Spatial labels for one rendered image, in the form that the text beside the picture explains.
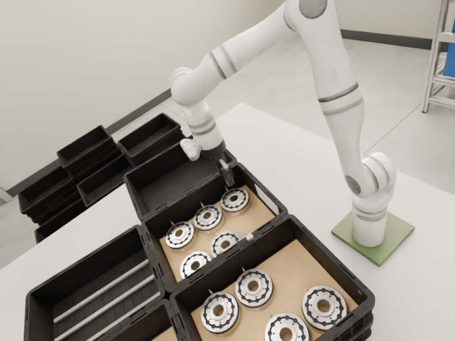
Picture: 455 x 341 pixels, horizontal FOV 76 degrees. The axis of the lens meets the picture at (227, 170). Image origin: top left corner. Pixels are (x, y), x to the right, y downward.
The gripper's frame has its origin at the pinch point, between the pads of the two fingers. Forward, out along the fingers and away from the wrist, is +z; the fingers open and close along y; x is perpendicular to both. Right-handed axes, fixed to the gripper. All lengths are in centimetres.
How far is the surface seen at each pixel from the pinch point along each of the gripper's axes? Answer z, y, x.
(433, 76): 69, 54, -169
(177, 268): 17.6, -6.5, 27.4
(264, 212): 17.5, -6.0, -6.0
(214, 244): 14.6, -8.7, 13.3
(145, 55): 40, 287, -23
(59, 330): 18, -2, 67
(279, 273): 17.7, -26.4, 1.9
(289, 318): 14.9, -38.6, 6.7
